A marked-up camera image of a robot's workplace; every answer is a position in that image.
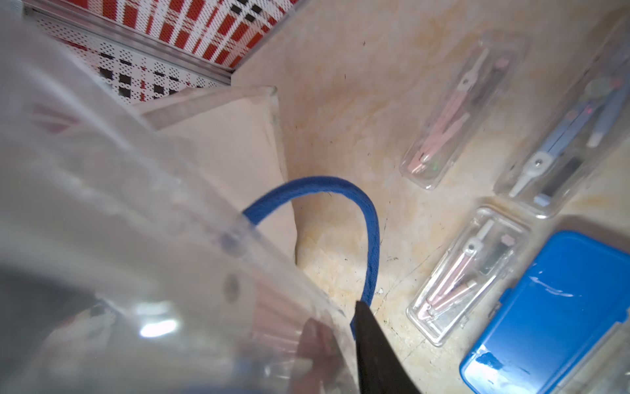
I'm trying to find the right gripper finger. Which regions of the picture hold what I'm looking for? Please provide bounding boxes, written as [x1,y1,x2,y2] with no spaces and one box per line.
[354,301,421,394]

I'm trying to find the clear case pink compass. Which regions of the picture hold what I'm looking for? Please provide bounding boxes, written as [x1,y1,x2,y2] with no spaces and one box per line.
[399,31,531,190]

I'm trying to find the clear case pink small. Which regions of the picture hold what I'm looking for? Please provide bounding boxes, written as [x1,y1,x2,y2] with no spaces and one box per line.
[406,205,531,347]

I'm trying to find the white canvas cartoon bag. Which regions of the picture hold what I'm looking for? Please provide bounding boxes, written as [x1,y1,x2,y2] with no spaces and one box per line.
[134,87,380,305]

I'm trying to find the clear compass case grey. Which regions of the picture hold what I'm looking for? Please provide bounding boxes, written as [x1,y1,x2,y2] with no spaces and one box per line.
[494,8,629,219]

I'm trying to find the blue plastic pencil case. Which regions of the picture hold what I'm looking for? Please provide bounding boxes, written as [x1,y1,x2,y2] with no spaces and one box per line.
[459,231,629,393]

